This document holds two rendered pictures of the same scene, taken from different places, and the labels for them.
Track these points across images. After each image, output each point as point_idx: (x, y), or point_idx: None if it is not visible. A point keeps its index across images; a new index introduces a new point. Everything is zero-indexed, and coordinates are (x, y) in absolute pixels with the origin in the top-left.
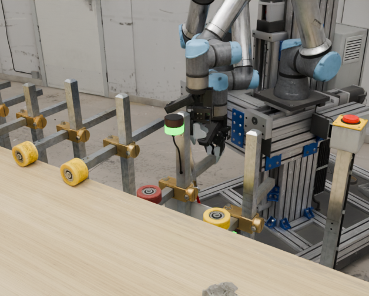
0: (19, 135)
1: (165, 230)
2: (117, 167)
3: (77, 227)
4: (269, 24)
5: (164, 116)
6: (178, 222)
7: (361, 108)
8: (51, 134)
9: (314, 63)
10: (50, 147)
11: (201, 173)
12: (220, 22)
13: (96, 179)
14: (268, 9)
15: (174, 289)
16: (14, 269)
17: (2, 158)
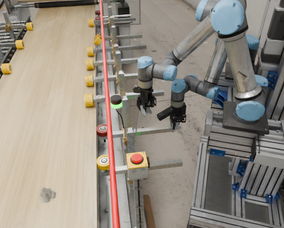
0: (184, 59)
1: (78, 151)
2: (211, 100)
3: (59, 127)
4: (262, 55)
5: (113, 95)
6: (88, 151)
7: None
8: (200, 64)
9: (237, 103)
10: (191, 72)
11: (153, 133)
12: (179, 48)
13: (193, 101)
14: (266, 43)
15: (40, 178)
16: (22, 130)
17: None
